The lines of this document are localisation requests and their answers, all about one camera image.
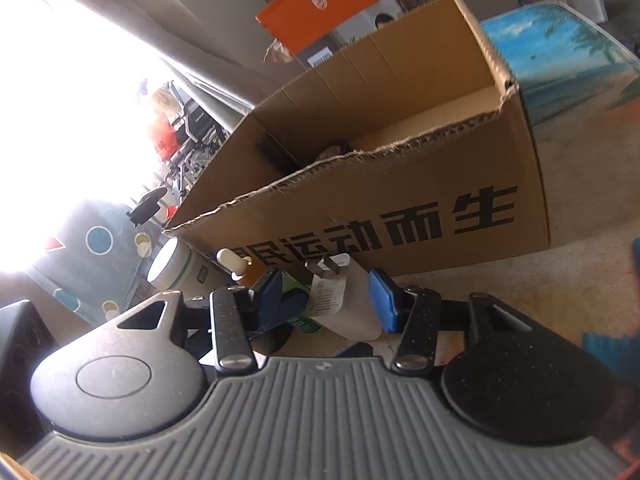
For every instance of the beach print table mat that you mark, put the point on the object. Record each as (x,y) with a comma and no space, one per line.
(580,93)

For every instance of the black tape roll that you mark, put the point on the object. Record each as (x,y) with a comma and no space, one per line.
(337,149)

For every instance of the white USB wall charger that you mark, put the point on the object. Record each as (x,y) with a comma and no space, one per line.
(339,298)

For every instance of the grey dotted rug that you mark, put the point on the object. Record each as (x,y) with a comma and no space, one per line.
(97,265)

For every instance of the green dropper bottle orange collar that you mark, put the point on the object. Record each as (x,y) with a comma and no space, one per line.
(250,272)

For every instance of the folded wheelchair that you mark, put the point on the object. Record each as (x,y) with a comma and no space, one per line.
(185,137)

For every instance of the beige curtain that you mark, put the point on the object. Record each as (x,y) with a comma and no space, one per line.
(225,89)

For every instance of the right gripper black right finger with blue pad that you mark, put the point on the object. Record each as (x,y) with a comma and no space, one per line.
(411,312)

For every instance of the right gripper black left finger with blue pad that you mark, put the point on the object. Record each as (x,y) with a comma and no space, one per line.
(238,313)

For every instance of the orange Philips product box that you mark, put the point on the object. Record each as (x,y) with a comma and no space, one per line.
(311,31)

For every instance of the black jar gold lid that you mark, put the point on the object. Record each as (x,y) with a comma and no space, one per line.
(271,342)

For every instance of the black speaker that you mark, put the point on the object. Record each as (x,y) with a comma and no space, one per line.
(25,341)

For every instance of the brown cardboard box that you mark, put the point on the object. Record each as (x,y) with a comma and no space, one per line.
(443,170)

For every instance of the white green supplement can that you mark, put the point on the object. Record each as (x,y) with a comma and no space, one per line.
(178,266)

